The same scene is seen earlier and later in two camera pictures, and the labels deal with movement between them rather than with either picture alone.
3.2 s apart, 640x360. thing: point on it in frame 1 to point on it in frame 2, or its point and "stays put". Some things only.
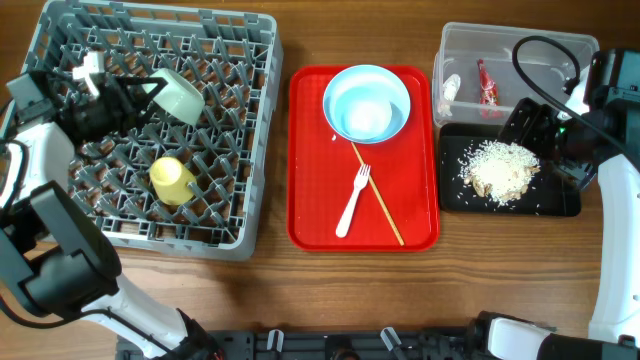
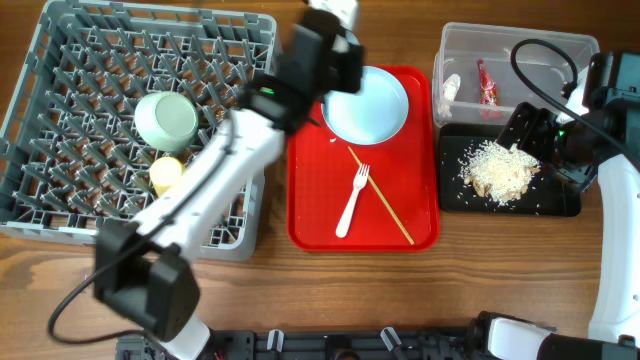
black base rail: [353, 344] stays put
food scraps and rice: [498, 170] stays put
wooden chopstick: [376, 193] to [384, 201]
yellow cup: [170, 178] stays put
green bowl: [181, 98] to [166, 121]
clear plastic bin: [481, 73] stays put
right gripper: [542, 116] stays put
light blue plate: [367, 104] stays put
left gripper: [121, 104] to [352, 63]
